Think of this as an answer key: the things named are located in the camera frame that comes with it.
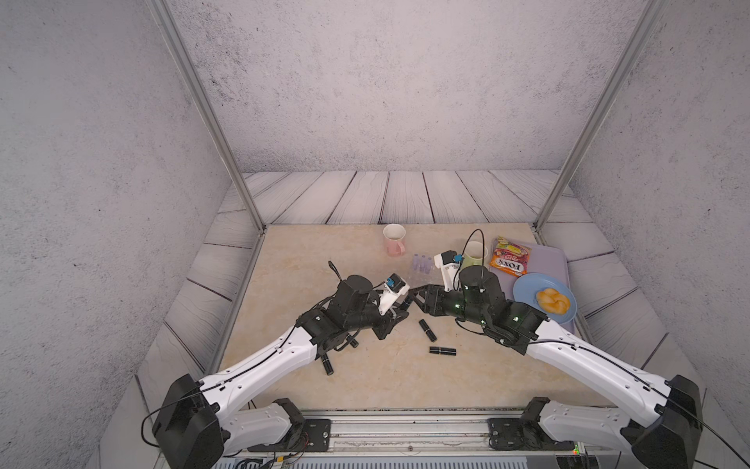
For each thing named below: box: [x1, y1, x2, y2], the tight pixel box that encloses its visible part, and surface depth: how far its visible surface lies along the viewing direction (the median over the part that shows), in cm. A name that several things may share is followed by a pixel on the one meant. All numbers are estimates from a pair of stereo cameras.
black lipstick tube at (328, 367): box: [321, 353, 335, 377], surface depth 86 cm
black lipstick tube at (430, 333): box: [418, 318, 438, 342], surface depth 93 cm
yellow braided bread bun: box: [537, 288, 572, 316], surface depth 96 cm
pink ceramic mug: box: [382, 222, 407, 258], surface depth 107 cm
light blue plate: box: [513, 272, 579, 325], surface depth 98 cm
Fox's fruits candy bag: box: [489, 235, 531, 278], surface depth 109 cm
